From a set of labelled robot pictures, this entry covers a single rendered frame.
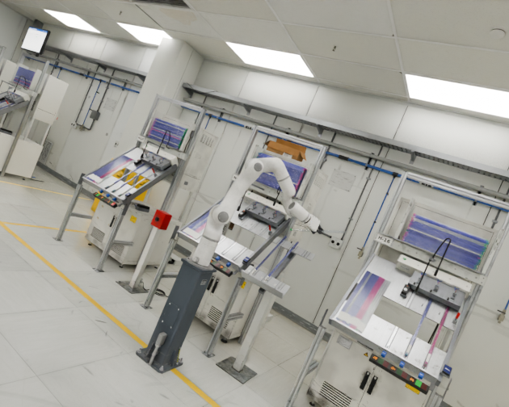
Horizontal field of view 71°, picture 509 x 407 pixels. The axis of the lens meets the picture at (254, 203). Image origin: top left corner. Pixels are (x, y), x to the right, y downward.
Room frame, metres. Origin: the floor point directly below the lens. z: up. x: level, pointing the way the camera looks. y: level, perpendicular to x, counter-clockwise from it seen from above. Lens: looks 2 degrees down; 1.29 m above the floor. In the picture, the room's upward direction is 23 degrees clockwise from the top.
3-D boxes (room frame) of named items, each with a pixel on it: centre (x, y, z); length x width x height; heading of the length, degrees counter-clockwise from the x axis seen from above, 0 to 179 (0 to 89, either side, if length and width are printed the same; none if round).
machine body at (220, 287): (3.44, -0.10, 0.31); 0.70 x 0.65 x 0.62; 61
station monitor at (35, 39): (5.61, 4.07, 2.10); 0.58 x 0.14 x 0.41; 61
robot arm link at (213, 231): (2.42, 0.19, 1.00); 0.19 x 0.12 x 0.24; 16
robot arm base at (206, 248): (2.39, 0.18, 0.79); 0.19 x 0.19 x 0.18
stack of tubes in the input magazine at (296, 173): (3.31, -0.09, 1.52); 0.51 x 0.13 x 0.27; 61
